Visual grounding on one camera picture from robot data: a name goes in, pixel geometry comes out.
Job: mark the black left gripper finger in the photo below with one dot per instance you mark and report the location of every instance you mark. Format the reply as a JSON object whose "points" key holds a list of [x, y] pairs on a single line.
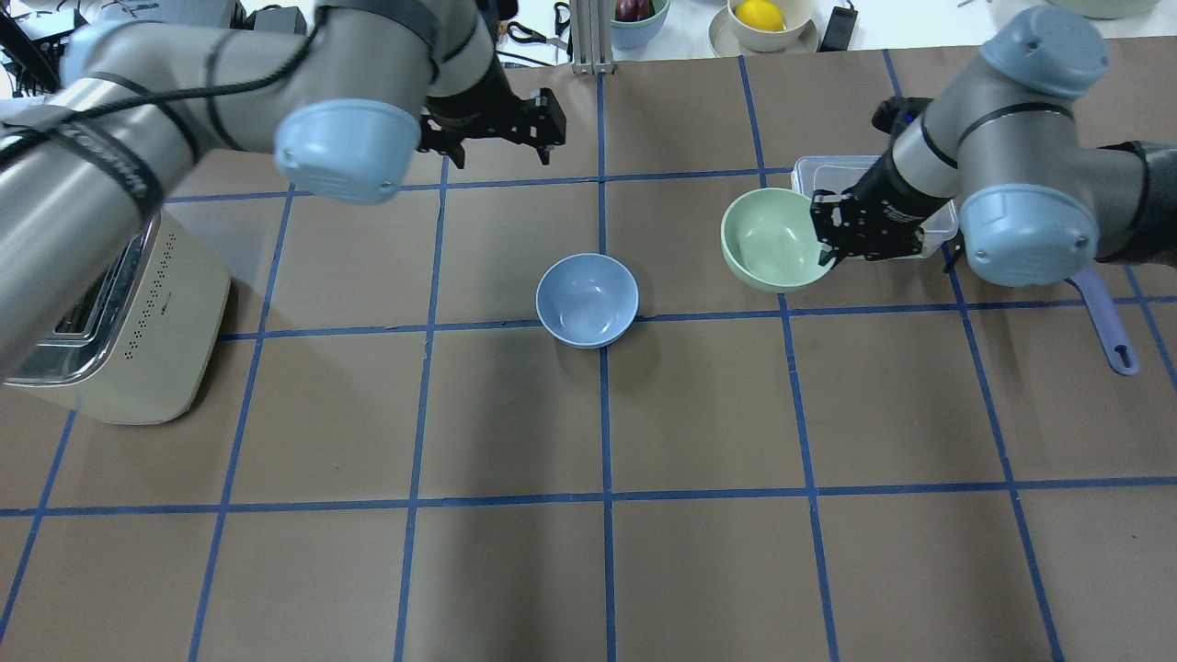
{"points": [[443, 135], [549, 125]]}

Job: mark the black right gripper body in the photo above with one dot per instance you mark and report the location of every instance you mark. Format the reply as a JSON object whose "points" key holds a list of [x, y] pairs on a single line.
{"points": [[885, 197]]}

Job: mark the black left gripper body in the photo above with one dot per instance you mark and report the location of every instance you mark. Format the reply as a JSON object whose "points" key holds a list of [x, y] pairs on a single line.
{"points": [[475, 98]]}

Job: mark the green bowl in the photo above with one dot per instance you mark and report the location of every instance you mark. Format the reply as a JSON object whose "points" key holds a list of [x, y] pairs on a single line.
{"points": [[769, 242]]}

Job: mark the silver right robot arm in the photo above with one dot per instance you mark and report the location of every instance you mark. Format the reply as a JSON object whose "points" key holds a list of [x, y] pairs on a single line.
{"points": [[1037, 207]]}

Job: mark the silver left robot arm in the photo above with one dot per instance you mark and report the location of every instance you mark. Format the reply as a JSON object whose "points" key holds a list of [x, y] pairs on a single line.
{"points": [[342, 110]]}

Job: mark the blue bowl with fruit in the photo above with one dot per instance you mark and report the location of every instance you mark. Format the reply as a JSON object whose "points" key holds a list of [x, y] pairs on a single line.
{"points": [[635, 23]]}

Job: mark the cream bowl with lemon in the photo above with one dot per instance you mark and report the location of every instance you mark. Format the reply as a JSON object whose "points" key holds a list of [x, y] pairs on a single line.
{"points": [[756, 27]]}

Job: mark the clear plastic food container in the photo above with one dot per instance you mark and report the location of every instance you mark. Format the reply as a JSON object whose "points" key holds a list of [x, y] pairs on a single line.
{"points": [[837, 171]]}

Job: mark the black scissors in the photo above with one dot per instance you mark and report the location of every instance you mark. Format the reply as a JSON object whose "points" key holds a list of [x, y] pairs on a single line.
{"points": [[521, 34]]}

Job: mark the black power adapter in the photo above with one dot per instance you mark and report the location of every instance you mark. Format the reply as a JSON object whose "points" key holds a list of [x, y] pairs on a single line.
{"points": [[841, 24]]}

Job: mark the silver cream toaster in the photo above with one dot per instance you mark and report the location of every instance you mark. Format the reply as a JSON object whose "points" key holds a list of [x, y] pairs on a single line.
{"points": [[134, 350]]}

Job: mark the aluminium frame post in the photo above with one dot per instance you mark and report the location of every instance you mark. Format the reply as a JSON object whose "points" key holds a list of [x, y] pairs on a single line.
{"points": [[591, 37]]}

